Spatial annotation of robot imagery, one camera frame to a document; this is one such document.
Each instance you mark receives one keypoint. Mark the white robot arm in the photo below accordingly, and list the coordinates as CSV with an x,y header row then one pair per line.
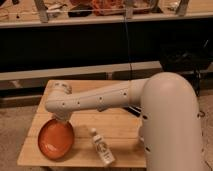
x,y
172,131

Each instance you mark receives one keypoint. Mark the orange ceramic bowl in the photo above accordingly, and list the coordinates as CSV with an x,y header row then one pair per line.
x,y
55,139

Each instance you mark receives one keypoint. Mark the wooden table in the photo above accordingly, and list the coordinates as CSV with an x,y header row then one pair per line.
x,y
118,127

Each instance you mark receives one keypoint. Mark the white plastic bottle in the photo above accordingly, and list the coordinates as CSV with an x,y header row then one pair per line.
x,y
102,148

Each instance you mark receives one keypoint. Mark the orange cloth on shelf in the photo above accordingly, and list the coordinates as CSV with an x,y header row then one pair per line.
x,y
113,7

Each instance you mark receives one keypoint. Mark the metal shelf frame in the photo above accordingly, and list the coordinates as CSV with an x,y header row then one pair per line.
x,y
38,13

